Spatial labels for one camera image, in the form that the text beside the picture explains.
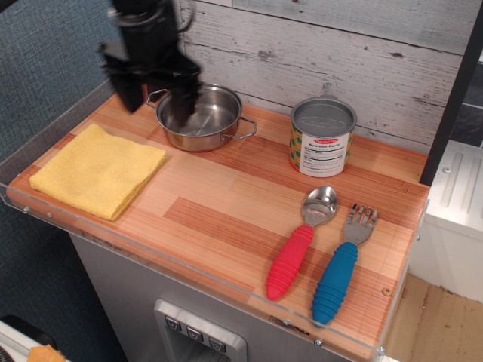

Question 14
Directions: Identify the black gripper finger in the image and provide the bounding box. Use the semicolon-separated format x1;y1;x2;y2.
165;81;202;125
109;74;144;112

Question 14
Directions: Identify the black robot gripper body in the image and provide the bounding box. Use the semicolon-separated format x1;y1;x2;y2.
99;1;201;89

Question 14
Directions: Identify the yellow rag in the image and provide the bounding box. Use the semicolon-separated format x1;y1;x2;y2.
29;124;167;221

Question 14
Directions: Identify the small steel pot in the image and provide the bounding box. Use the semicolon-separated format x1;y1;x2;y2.
146;84;257;152

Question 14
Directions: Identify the toy tin can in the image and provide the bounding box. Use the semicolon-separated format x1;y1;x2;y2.
289;95;357;178

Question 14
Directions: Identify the clear acrylic table guard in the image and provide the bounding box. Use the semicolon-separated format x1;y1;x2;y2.
0;58;431;362

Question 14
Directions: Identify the grey toy fridge cabinet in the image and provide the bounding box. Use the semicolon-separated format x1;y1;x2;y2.
71;234;382;361

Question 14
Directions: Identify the silver dispenser button panel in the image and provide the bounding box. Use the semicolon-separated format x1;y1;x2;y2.
154;299;248;361

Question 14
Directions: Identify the orange object bottom left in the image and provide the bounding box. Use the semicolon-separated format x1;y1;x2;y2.
27;345;67;362

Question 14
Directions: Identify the white side cabinet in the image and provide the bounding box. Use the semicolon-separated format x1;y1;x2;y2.
408;141;482;302

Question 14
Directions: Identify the red handled spoon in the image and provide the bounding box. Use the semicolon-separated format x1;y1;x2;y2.
265;186;338;301

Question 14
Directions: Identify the blue handled fork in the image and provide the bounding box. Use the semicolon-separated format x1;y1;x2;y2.
311;204;378;324

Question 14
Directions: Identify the black vertical post right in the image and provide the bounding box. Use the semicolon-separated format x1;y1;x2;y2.
419;0;483;186

